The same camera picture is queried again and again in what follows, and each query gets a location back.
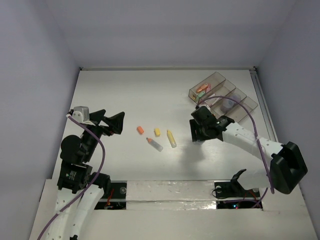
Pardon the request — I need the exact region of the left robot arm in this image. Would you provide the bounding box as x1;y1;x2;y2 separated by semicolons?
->
38;106;125;240

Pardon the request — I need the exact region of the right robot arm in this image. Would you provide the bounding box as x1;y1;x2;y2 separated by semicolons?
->
189;106;308;196

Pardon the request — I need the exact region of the orange highlighter cap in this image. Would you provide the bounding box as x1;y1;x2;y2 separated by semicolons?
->
136;126;145;135

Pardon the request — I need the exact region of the yellow highlighter pen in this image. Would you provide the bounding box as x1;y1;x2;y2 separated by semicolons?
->
167;130;177;148

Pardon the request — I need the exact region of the orange tip clear highlighter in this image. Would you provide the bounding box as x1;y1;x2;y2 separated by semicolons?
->
146;137;164;152

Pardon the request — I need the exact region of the yellow highlighter cap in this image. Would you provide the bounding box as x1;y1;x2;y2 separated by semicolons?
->
154;128;161;137

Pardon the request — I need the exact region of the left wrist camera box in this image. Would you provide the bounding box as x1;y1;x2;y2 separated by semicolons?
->
66;106;90;124

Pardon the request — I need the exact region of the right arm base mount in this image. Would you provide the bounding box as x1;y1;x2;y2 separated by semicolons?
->
211;169;263;210

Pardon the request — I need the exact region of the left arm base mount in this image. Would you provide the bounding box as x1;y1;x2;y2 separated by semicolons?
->
94;181;127;210

